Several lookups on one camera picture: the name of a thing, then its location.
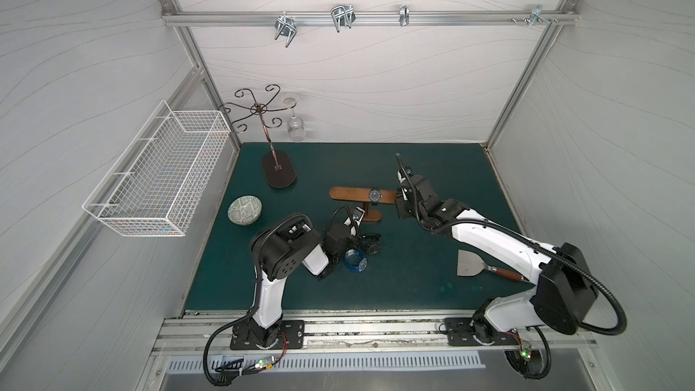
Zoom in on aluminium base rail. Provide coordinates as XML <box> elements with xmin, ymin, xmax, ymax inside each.
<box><xmin>150</xmin><ymin>310</ymin><xmax>599</xmax><ymax>357</ymax></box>

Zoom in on metal scraper with wooden handle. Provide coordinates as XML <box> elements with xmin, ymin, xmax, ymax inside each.
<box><xmin>456</xmin><ymin>250</ymin><xmax>528</xmax><ymax>282</ymax></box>

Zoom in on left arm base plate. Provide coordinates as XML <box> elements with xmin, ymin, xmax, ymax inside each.
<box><xmin>230</xmin><ymin>319</ymin><xmax>305</xmax><ymax>350</ymax></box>

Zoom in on chunky black digital watch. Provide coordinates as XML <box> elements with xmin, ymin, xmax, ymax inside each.
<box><xmin>358</xmin><ymin>234</ymin><xmax>381</xmax><ymax>255</ymax></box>

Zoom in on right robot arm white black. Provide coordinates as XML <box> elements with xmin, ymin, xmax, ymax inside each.
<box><xmin>396</xmin><ymin>168</ymin><xmax>603</xmax><ymax>345</ymax></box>

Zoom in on aluminium crossbar rail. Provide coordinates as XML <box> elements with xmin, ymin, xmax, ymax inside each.
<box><xmin>162</xmin><ymin>0</ymin><xmax>580</xmax><ymax>27</ymax></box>

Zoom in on right black corrugated cable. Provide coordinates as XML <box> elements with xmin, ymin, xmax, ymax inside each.
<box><xmin>395</xmin><ymin>153</ymin><xmax>628</xmax><ymax>381</ymax></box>

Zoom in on metal clamp bracket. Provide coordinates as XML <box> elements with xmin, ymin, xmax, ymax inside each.
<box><xmin>399</xmin><ymin>5</ymin><xmax>410</xmax><ymax>27</ymax></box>
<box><xmin>510</xmin><ymin>5</ymin><xmax>559</xmax><ymax>27</ymax></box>
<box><xmin>330</xmin><ymin>5</ymin><xmax>356</xmax><ymax>33</ymax></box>
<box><xmin>274</xmin><ymin>13</ymin><xmax>298</xmax><ymax>48</ymax></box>

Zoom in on left black corrugated cable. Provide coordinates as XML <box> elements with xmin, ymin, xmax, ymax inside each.
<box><xmin>202</xmin><ymin>205</ymin><xmax>359</xmax><ymax>387</ymax></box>

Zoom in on blue translucent watch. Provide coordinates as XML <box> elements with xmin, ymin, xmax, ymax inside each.
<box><xmin>343</xmin><ymin>248</ymin><xmax>367</xmax><ymax>273</ymax></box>

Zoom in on black wire glass holder stand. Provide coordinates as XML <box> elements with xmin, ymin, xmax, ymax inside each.
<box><xmin>219</xmin><ymin>83</ymin><xmax>298</xmax><ymax>189</ymax></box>

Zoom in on white wire basket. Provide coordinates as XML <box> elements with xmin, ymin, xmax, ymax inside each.
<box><xmin>83</xmin><ymin>101</ymin><xmax>230</xmax><ymax>237</ymax></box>

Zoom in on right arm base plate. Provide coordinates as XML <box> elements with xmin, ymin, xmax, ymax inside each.
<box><xmin>438</xmin><ymin>317</ymin><xmax>519</xmax><ymax>347</ymax></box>

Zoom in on white slotted cable duct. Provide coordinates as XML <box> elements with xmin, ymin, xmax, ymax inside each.
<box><xmin>167</xmin><ymin>351</ymin><xmax>486</xmax><ymax>375</ymax></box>

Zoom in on hanging clear wine glass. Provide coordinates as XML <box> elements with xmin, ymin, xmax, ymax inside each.
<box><xmin>283</xmin><ymin>97</ymin><xmax>306</xmax><ymax>142</ymax></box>

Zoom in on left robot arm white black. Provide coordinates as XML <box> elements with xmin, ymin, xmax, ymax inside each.
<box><xmin>251</xmin><ymin>206</ymin><xmax>367</xmax><ymax>332</ymax></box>

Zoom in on black corrugated cable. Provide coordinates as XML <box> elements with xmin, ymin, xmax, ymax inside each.
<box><xmin>202</xmin><ymin>205</ymin><xmax>359</xmax><ymax>387</ymax></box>
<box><xmin>395</xmin><ymin>153</ymin><xmax>628</xmax><ymax>381</ymax></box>

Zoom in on green patterned ceramic bowl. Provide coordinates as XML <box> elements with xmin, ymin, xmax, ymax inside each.
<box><xmin>227</xmin><ymin>195</ymin><xmax>262</xmax><ymax>226</ymax></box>

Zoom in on green table mat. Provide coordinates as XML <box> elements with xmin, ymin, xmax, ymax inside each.
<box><xmin>186</xmin><ymin>143</ymin><xmax>525</xmax><ymax>312</ymax></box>

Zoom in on wooden T-shaped watch stand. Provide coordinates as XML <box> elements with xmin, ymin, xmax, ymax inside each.
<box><xmin>329</xmin><ymin>186</ymin><xmax>396</xmax><ymax>223</ymax></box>

